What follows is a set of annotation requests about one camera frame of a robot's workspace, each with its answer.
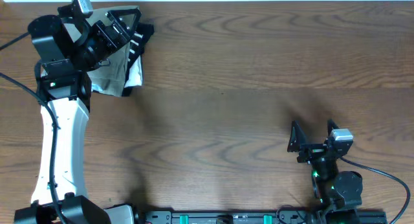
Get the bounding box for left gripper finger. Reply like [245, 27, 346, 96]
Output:
[117, 8, 141, 36]
[106, 10, 129, 32]

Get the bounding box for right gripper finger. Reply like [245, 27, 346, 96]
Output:
[287, 120, 307, 152]
[327, 118, 339, 135]

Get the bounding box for khaki green shorts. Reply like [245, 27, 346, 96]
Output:
[63, 5, 140, 97]

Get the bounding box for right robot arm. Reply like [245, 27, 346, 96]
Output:
[287, 120, 363, 223]

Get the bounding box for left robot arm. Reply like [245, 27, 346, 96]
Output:
[14, 5, 141, 223]

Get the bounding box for black white striped garment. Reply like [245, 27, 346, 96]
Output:
[122, 23, 155, 96]

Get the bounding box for white folded garment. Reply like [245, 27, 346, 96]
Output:
[124, 56, 143, 88]

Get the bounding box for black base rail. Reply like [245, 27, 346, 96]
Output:
[142, 210, 388, 224]

